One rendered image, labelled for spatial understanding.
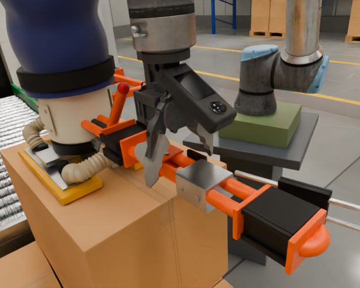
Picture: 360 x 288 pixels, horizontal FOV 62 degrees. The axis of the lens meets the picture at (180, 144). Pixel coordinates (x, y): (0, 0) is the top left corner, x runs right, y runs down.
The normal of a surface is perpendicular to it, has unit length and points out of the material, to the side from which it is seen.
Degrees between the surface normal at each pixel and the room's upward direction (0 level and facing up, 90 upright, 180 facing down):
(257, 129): 90
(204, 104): 30
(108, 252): 90
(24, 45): 80
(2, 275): 0
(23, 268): 0
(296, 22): 111
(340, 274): 0
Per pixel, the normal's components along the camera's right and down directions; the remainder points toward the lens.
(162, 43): 0.03, 0.46
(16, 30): -0.41, 0.18
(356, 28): -0.75, 0.36
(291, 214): -0.07, -0.88
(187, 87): 0.26, -0.61
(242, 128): -0.49, 0.43
